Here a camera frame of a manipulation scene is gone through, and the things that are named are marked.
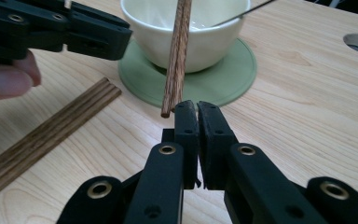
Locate row of wooden chopsticks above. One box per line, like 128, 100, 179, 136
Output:
0, 77, 123, 206

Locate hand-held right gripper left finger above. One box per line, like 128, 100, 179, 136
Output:
123, 100, 200, 224

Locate round green coaster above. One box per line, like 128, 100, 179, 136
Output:
117, 36, 258, 108

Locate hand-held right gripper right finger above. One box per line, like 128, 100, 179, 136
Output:
197, 100, 322, 224

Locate brown wood-grain chopstick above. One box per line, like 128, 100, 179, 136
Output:
171, 0, 194, 113
160, 0, 186, 119

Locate cream ceramic bowl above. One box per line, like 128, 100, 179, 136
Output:
119, 0, 252, 75

